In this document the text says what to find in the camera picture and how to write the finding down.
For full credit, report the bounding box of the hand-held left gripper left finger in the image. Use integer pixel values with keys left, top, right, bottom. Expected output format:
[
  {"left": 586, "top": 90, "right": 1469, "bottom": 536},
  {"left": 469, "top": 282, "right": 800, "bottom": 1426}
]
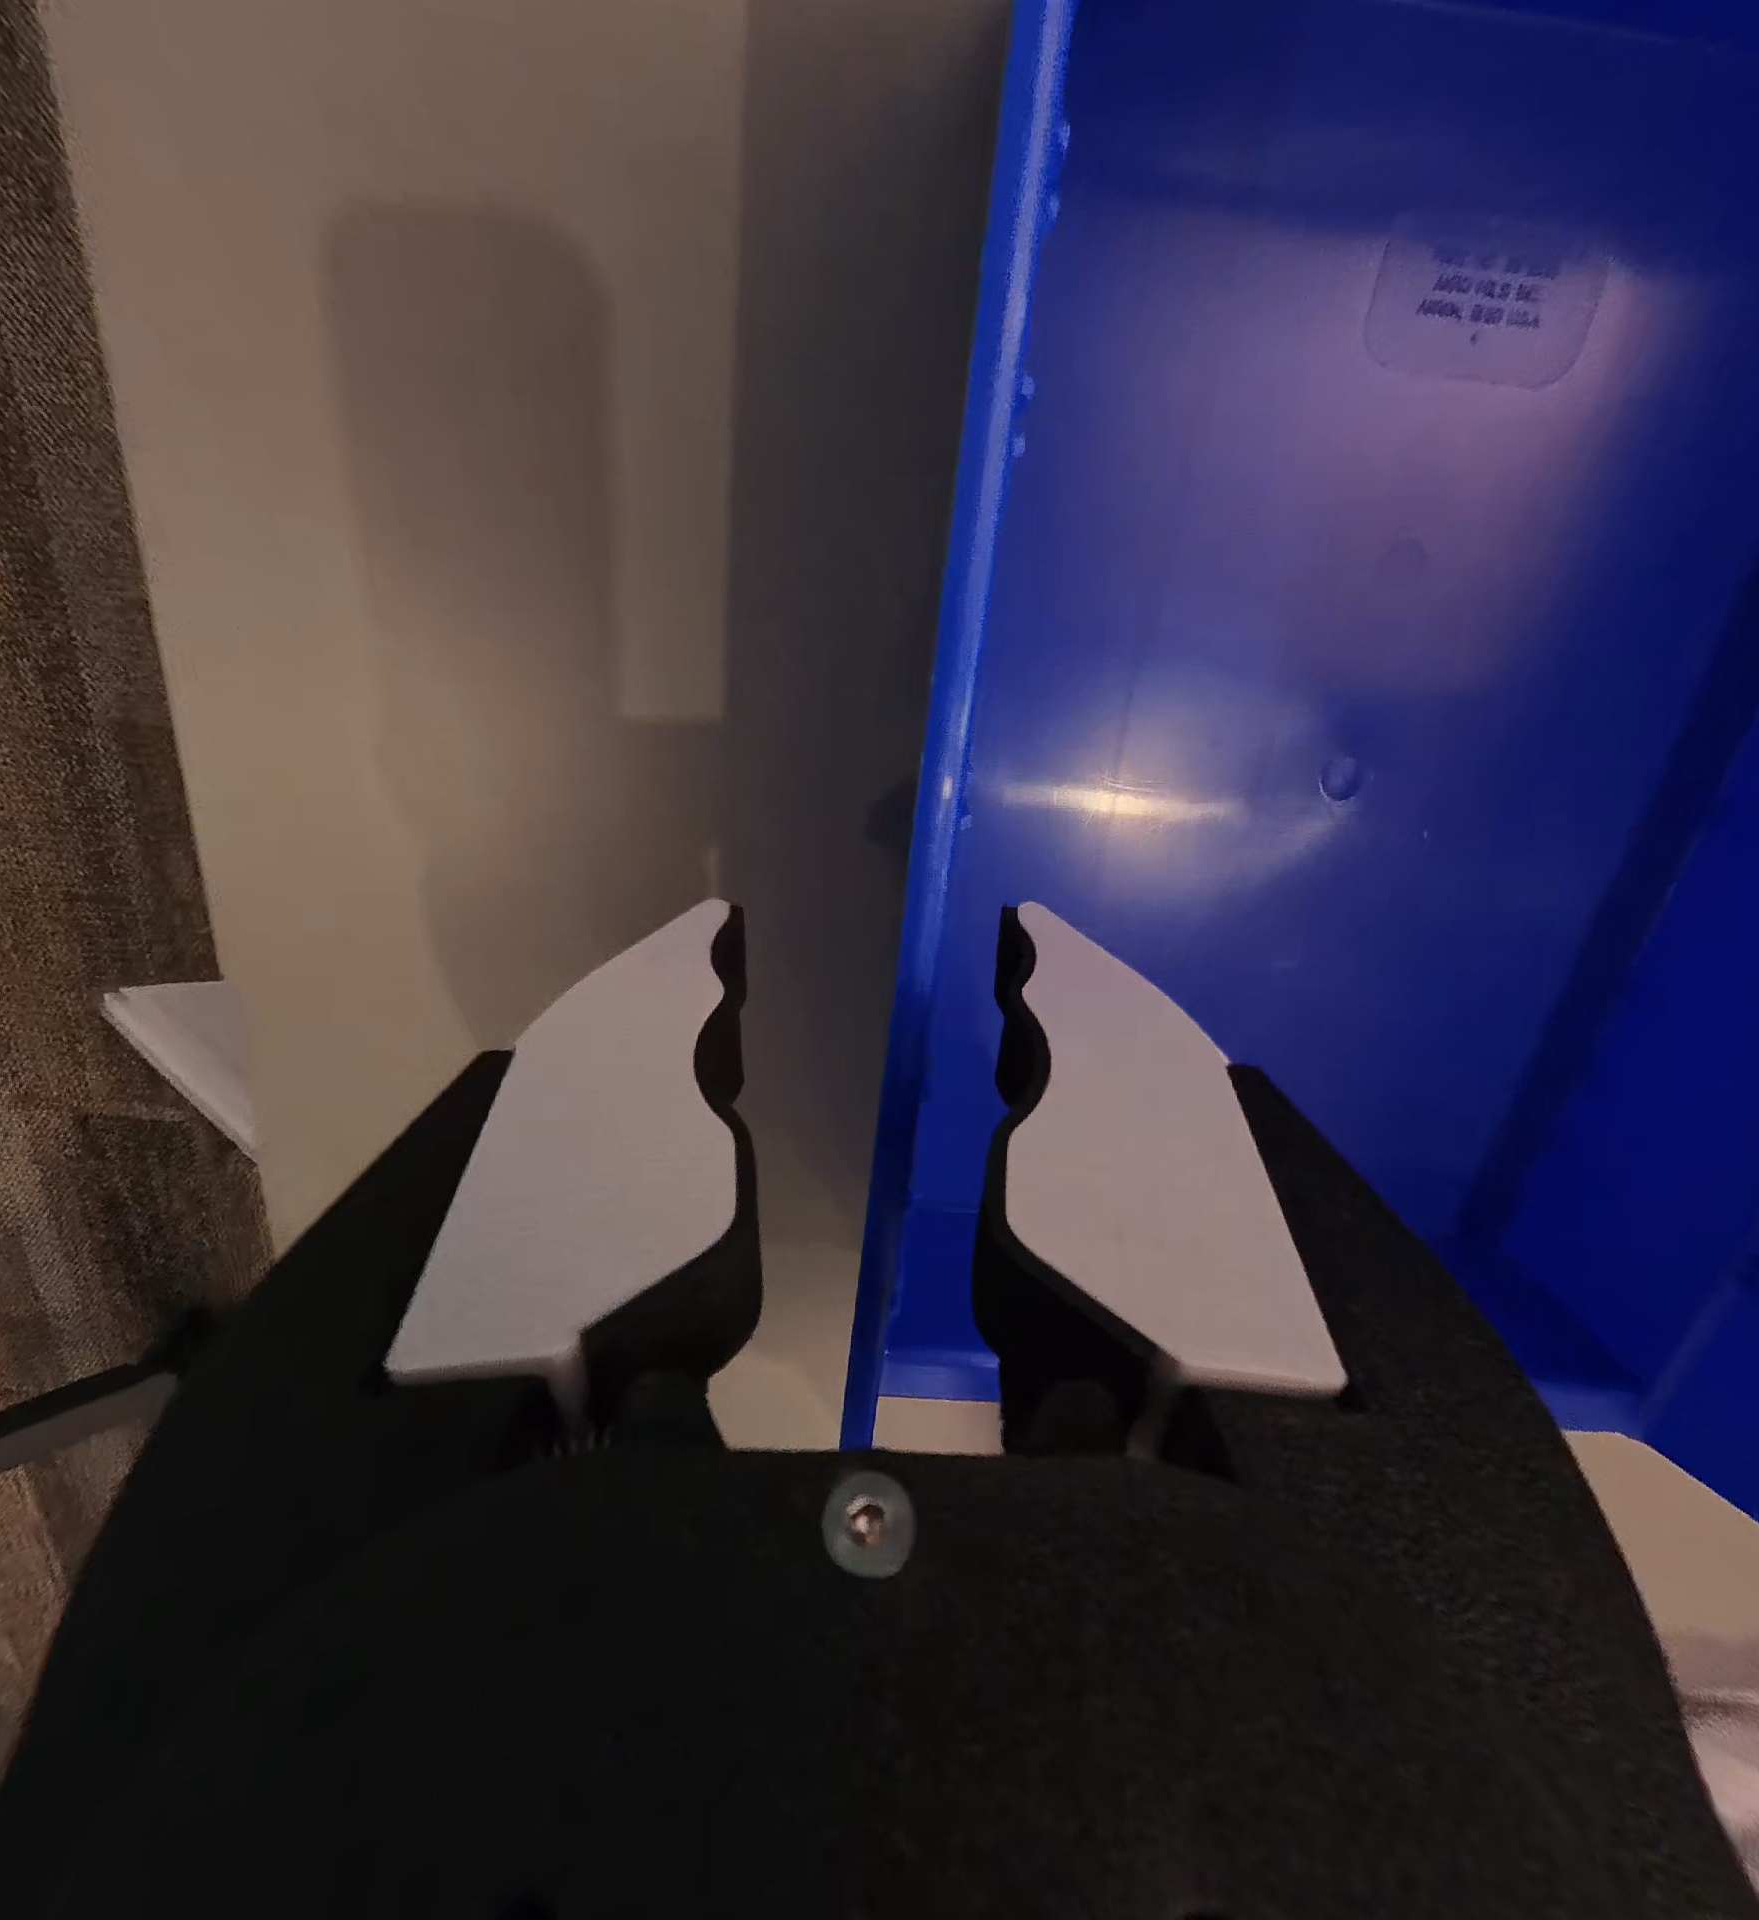
[{"left": 381, "top": 899, "right": 765, "bottom": 1433}]

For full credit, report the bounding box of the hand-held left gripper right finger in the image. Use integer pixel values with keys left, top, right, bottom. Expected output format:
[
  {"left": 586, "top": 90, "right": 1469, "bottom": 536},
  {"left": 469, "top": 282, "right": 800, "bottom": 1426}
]
[{"left": 972, "top": 899, "right": 1350, "bottom": 1448}]

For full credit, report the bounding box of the blue plastic bin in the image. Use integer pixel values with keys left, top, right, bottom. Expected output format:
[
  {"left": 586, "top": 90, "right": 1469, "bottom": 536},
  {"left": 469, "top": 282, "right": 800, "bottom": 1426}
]
[{"left": 837, "top": 0, "right": 1759, "bottom": 1580}]

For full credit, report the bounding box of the white flat panel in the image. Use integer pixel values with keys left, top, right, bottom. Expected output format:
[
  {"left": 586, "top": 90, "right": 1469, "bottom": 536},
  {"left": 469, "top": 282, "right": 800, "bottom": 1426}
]
[{"left": 99, "top": 979, "right": 262, "bottom": 1160}]

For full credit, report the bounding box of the black metal bar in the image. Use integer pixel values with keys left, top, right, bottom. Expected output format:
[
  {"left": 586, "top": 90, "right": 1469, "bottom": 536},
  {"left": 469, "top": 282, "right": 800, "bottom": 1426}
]
[{"left": 0, "top": 1317, "right": 210, "bottom": 1509}]

